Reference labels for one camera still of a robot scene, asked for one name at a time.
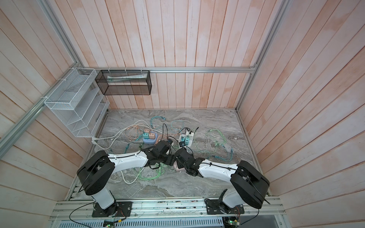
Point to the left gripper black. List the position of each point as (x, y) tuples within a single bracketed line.
[(170, 160)]

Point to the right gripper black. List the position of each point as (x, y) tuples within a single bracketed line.
[(178, 163)]

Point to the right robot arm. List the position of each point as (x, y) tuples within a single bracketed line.
[(250, 185)]

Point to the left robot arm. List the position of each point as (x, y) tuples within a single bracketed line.
[(95, 172)]

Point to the teal chargers on white strip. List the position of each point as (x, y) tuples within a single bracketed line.
[(185, 140)]

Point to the blue power strip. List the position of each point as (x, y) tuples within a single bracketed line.
[(150, 136)]

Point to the white power strip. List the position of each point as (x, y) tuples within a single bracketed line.
[(189, 134)]

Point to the black mesh basket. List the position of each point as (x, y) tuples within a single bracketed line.
[(124, 82)]

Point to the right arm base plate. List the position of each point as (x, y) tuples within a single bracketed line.
[(216, 207)]

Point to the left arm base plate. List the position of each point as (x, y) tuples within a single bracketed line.
[(118, 209)]

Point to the white wire mesh shelf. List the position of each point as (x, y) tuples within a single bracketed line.
[(78, 106)]

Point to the aluminium frame rail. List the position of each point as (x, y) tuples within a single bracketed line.
[(213, 69)]

